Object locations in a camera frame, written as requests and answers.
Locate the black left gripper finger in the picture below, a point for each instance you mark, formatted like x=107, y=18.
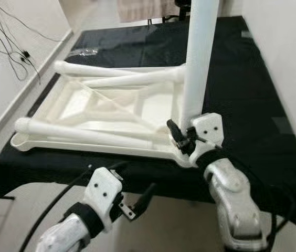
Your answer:
x=144, y=198
x=119, y=165

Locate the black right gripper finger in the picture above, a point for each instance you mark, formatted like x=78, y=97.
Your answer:
x=175, y=131

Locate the white plastic children table top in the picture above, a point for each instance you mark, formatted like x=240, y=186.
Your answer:
x=85, y=105

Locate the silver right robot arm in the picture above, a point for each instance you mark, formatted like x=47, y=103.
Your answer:
x=234, y=210

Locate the black table cloth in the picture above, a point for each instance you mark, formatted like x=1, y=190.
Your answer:
x=242, y=105

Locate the clear tape piece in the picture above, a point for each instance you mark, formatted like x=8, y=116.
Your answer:
x=246, y=34
x=282, y=126

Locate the clear plastic wrap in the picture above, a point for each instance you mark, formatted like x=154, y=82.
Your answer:
x=85, y=51

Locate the pink cloth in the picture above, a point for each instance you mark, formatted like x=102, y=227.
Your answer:
x=143, y=10

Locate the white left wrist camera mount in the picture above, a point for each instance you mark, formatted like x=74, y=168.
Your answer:
x=102, y=191

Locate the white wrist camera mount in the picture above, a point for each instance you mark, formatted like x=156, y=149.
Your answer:
x=208, y=128
x=102, y=191

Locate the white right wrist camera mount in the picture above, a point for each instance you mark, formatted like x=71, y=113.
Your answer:
x=208, y=128

